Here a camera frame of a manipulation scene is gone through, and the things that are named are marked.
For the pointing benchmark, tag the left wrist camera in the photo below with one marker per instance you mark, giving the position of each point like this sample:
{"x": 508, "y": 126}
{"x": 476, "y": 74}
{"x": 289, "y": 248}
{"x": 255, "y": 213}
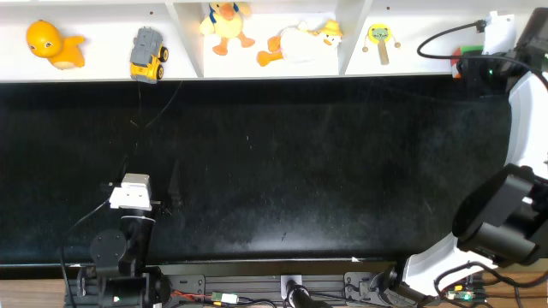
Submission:
{"x": 132, "y": 192}

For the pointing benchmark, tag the white plush duck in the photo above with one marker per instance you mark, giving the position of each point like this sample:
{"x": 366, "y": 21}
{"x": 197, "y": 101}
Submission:
{"x": 304, "y": 45}

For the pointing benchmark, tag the mounting rail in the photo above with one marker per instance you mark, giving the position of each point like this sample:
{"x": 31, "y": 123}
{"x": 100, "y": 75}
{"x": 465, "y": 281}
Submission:
{"x": 257, "y": 286}

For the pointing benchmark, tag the white shelf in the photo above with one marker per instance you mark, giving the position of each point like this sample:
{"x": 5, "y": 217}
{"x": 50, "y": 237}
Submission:
{"x": 103, "y": 43}

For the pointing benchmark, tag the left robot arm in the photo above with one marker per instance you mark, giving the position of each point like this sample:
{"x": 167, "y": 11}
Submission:
{"x": 137, "y": 239}

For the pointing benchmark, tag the many-coloured puzzle cube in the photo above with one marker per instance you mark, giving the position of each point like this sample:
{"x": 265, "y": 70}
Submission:
{"x": 471, "y": 49}

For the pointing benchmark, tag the yellow rattle drum toy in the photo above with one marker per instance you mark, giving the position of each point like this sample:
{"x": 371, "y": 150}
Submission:
{"x": 380, "y": 34}

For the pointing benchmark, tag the yellow plush duck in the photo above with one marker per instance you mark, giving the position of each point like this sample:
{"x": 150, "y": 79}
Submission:
{"x": 228, "y": 27}

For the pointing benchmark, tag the grey and yellow toy truck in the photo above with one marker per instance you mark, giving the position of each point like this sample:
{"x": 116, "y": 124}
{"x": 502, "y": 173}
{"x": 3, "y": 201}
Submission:
{"x": 147, "y": 53}

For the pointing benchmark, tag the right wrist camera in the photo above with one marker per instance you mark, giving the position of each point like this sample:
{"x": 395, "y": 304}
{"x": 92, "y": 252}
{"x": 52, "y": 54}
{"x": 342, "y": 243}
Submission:
{"x": 498, "y": 38}

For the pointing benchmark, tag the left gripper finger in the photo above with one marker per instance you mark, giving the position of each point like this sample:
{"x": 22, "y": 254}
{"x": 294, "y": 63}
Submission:
{"x": 175, "y": 186}

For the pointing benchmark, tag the yellow rubber duck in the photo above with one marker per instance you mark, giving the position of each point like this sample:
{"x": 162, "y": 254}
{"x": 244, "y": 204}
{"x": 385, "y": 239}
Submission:
{"x": 47, "y": 40}

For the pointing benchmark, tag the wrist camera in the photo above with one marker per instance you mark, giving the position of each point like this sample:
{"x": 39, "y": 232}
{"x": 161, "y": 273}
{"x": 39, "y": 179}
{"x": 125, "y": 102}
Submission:
{"x": 498, "y": 38}
{"x": 132, "y": 192}

